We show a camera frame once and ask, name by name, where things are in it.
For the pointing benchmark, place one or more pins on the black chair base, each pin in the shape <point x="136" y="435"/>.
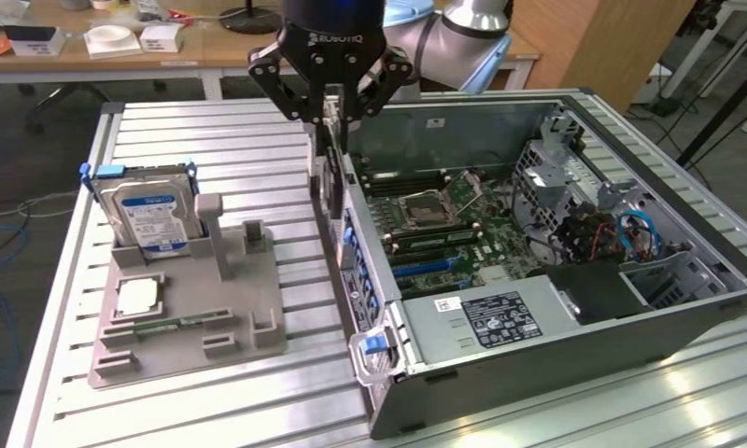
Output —
<point x="56" y="100"/>

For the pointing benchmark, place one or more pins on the black slanted stand leg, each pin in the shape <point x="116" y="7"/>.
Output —
<point x="725" y="109"/>

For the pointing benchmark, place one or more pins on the clear plastic bag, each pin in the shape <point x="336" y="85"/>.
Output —
<point x="0" y="14"/>

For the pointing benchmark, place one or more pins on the silver CPU chip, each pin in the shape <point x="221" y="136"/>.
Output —
<point x="137" y="299"/>

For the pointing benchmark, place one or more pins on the black expansion slot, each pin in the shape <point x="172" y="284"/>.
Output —
<point x="420" y="256"/>

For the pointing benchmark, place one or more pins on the hard disk with blue bracket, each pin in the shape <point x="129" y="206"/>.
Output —
<point x="145" y="214"/>

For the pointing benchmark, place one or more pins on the CPU socket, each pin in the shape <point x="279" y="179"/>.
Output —
<point x="424" y="210"/>

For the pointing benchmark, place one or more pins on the wooden cabinet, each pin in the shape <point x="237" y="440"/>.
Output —
<point x="616" y="46"/>

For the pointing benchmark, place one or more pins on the installed black RAM stick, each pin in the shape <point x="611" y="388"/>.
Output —
<point x="439" y="239"/>

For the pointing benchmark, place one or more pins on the blue card retainer clips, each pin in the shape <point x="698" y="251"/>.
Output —
<point x="351" y="242"/>

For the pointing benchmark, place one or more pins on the wooden desk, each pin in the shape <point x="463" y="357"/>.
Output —
<point x="224" y="51"/>

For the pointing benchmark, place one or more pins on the green motherboard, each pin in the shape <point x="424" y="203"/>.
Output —
<point x="498" y="233"/>

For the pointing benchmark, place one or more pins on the white box with black lid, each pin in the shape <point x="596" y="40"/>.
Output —
<point x="33" y="44"/>

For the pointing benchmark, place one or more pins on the blue case latch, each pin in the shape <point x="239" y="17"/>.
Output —
<point x="374" y="345"/>

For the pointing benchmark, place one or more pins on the plain white box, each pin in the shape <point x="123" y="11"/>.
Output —
<point x="161" y="39"/>

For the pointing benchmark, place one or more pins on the grey power supply unit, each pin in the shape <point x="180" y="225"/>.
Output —
<point x="435" y="326"/>

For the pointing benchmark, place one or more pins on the open dark grey PC case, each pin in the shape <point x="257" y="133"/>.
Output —
<point x="598" y="373"/>

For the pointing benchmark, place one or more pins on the silver metal disk bay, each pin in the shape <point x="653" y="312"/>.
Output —
<point x="535" y="196"/>

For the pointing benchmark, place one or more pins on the small white floor device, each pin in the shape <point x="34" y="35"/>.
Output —
<point x="650" y="84"/>

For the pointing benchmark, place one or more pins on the thin metal locking lever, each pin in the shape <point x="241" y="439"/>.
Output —
<point x="467" y="206"/>

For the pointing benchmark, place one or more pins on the black round lamp base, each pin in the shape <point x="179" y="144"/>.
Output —
<point x="252" y="21"/>

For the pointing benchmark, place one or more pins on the green RAM stick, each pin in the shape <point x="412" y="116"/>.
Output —
<point x="164" y="324"/>

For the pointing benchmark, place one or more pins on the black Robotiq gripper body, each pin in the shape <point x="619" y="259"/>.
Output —
<point x="332" y="42"/>

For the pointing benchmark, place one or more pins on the grey plastic parts rack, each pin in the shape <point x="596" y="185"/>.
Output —
<point x="187" y="345"/>

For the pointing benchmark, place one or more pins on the metal socket cover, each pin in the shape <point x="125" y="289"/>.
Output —
<point x="463" y="184"/>

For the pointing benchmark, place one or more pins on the white box with round dish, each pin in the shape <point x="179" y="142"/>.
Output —
<point x="112" y="42"/>

